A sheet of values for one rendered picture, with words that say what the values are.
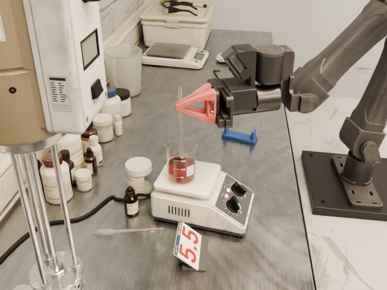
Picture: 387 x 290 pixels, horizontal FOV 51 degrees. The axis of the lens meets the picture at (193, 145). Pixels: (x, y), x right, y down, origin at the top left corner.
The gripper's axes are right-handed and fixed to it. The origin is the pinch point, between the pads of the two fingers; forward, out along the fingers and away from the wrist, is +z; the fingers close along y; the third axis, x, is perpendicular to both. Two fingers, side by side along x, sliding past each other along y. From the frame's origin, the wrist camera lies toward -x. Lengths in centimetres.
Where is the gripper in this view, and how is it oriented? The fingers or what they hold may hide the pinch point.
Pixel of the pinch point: (179, 106)
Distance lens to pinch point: 78.3
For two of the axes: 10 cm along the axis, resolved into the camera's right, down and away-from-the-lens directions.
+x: 0.2, 8.5, 5.2
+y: 2.1, 5.1, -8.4
